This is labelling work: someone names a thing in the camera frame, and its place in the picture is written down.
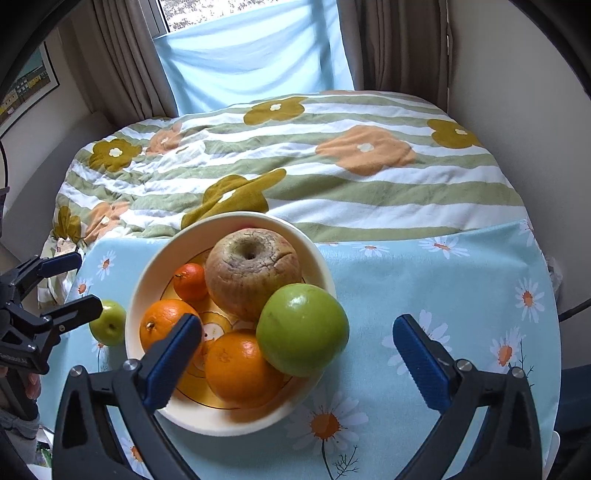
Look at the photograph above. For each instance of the brown curtain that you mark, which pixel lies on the brown curtain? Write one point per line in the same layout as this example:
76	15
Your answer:
398	46
113	60

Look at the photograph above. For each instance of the framed wall picture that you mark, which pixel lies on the framed wall picture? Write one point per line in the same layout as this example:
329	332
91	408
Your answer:
36	80

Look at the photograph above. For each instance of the medium orange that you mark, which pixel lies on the medium orange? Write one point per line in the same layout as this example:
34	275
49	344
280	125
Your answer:
237	372

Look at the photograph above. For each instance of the small mandarin in bowl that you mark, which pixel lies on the small mandarin in bowl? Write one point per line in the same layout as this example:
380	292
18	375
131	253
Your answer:
189	283

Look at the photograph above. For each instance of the left brown curtain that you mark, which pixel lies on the left brown curtain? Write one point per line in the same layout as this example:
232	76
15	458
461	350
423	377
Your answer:
113	60

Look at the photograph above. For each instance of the large orange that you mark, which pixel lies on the large orange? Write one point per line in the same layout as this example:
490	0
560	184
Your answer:
160	318

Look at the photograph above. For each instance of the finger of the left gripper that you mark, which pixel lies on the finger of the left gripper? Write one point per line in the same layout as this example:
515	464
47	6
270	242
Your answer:
72	315
51	267

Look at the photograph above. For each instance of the person's left hand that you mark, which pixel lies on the person's left hand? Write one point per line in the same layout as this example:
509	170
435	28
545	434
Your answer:
32	389

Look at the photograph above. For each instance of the striped floral quilt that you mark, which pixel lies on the striped floral quilt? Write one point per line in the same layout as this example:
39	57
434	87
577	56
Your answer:
339	165

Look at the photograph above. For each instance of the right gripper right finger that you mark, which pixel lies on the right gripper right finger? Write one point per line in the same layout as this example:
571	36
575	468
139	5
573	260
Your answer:
508	445

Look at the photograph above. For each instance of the cream yellow duck bowl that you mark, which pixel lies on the cream yellow duck bowl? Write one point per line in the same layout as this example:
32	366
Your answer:
209	417

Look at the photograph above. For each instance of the right brown curtain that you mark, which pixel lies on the right brown curtain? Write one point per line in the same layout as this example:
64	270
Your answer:
398	46

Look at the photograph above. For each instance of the green apple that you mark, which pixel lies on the green apple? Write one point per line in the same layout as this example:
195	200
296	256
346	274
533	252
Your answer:
109	328
302	329

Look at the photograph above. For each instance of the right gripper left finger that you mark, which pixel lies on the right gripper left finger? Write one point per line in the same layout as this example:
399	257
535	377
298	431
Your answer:
85	444

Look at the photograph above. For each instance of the wrinkled brown apple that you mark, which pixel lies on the wrinkled brown apple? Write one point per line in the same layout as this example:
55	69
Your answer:
246	267

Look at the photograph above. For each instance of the light blue window cloth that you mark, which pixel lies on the light blue window cloth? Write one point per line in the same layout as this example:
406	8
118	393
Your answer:
294	47

